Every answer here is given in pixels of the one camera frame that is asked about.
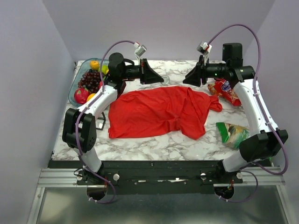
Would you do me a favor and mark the green chips snack bag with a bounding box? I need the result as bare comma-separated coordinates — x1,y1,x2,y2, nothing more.
216,122,250,149

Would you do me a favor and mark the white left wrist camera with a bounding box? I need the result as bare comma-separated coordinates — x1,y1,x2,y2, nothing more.
134,42,147,62

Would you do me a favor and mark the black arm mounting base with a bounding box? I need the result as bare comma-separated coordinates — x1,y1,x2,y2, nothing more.
48,161,242,199

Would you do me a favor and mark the red cookie snack bag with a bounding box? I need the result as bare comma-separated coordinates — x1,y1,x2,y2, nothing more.
207,78,242,106

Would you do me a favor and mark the white round brooch badge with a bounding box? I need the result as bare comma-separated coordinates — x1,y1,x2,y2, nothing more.
161,76,170,85

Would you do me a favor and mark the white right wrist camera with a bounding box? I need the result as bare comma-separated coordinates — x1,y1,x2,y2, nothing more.
197,41,212,65

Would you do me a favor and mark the yellow mango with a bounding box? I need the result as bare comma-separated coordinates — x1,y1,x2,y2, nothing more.
86,93,95,102

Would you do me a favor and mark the aluminium rail frame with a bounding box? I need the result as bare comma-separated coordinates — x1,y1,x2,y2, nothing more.
27,167,297,224

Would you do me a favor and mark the black square frame stand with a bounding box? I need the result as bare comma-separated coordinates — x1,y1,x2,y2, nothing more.
95,112,106,131

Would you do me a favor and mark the red dragon fruit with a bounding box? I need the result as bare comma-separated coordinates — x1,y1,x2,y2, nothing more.
74,87,91,105

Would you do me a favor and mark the clear teal fruit tray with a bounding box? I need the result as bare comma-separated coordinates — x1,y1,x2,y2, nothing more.
68,58,101,107

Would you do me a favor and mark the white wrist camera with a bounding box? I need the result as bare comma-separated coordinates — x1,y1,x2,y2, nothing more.
134,42,147,62
197,41,212,65

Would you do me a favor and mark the green lime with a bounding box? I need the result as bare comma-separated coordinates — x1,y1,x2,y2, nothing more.
98,65,109,75

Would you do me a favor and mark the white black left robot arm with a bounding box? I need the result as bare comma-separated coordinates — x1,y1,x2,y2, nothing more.
62,53,164,184

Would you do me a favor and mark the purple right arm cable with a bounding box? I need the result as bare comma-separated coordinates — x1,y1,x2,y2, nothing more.
206,23,289,203

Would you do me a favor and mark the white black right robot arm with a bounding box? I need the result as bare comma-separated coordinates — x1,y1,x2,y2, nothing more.
183,42,288,183

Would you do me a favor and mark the orange tangerine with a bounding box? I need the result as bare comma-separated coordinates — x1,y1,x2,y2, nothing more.
90,60,100,70

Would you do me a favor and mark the red t-shirt garment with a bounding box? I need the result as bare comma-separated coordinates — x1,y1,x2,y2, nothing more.
108,86,222,140

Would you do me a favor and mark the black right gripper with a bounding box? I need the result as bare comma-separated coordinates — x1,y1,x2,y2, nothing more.
182,55,228,87

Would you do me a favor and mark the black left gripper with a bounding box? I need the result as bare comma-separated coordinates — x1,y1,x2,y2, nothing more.
120,58,164,84

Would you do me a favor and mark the dark purple grape bunch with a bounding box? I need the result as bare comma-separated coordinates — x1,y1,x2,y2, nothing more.
78,70,101,93

